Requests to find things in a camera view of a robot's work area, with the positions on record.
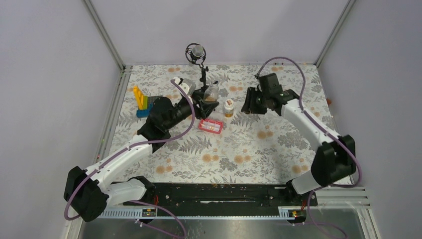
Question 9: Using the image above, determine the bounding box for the red pill organizer box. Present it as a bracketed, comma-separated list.
[198, 112, 224, 134]

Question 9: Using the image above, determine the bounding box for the blue lego block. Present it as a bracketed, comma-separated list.
[136, 103, 153, 118]

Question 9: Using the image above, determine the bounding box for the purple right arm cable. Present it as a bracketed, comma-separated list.
[255, 56, 363, 239]

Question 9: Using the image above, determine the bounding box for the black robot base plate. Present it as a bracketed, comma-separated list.
[139, 183, 310, 207]

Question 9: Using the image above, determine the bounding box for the white pill bottle orange label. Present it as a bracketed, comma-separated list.
[224, 99, 234, 118]

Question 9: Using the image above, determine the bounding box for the black microphone tripod stand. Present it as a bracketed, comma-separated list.
[199, 64, 209, 91]

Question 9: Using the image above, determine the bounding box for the grey lego baseplate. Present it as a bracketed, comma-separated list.
[148, 95, 163, 105]

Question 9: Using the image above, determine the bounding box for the grey microphone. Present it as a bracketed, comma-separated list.
[185, 43, 207, 66]

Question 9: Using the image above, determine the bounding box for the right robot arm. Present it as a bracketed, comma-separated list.
[241, 73, 357, 205]

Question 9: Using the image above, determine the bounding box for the yellow lego block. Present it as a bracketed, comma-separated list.
[133, 86, 148, 110]

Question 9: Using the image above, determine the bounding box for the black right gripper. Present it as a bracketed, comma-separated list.
[241, 87, 269, 116]

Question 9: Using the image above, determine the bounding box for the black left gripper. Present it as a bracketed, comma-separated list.
[165, 91, 218, 130]

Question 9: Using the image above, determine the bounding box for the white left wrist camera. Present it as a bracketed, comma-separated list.
[174, 77, 197, 96]

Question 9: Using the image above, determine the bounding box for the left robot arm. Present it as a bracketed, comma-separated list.
[64, 90, 219, 222]

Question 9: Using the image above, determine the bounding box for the floral patterned mat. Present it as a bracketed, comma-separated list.
[110, 65, 335, 184]

